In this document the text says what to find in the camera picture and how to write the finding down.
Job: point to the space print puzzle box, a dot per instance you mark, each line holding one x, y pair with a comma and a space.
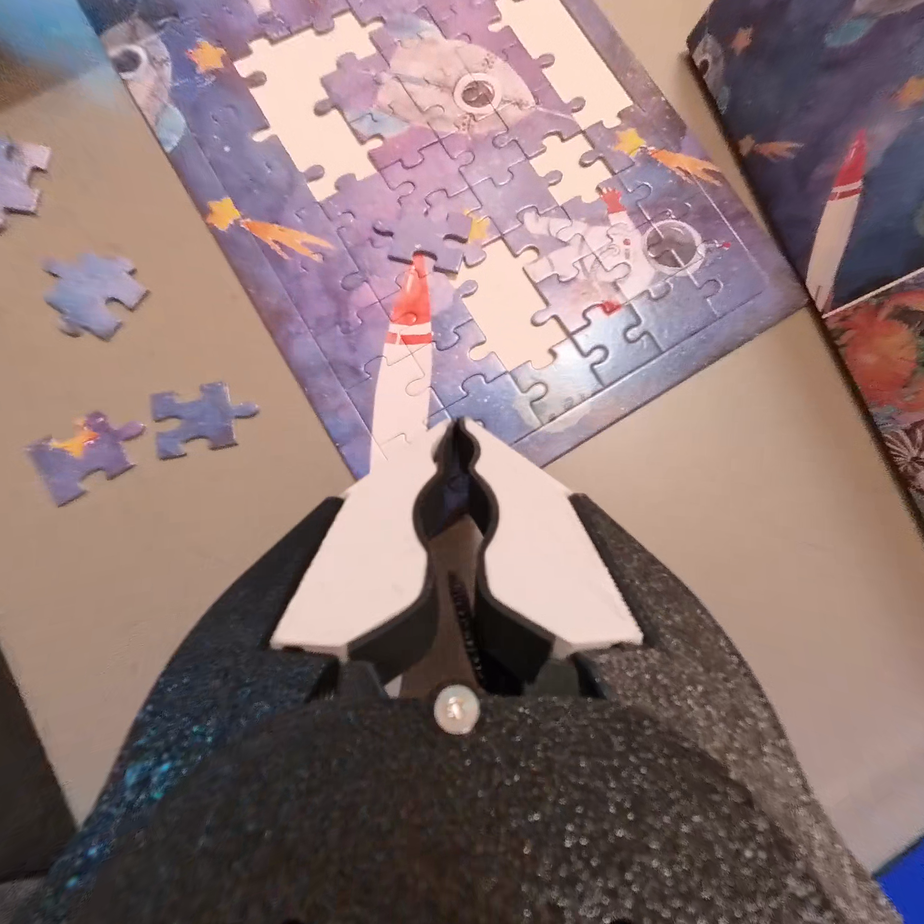
794, 108

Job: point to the blue plastic bin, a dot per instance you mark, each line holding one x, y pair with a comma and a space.
906, 895

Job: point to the blue jigsaw piece orange mark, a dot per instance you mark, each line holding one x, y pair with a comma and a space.
79, 455

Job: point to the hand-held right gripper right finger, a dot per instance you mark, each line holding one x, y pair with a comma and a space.
556, 577

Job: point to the blue jigsaw puzzle piece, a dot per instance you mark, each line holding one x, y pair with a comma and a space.
433, 242
94, 292
21, 173
198, 419

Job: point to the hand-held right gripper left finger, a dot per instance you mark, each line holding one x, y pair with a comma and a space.
354, 577

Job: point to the beige desk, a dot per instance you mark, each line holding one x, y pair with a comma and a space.
686, 505

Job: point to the space jigsaw puzzle board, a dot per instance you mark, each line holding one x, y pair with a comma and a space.
303, 325

